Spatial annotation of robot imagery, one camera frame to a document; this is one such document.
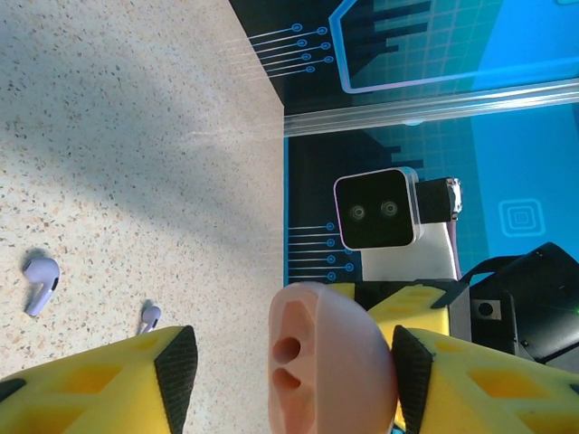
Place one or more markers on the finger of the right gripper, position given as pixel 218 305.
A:
pixel 346 288
pixel 416 307

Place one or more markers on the right aluminium frame post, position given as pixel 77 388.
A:
pixel 429 106

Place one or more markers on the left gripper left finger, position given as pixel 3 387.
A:
pixel 90 389

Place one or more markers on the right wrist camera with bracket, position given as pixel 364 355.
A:
pixel 375 208

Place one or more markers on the pink earbud charging case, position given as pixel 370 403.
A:
pixel 325 361

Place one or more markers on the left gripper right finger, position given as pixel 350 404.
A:
pixel 488 393

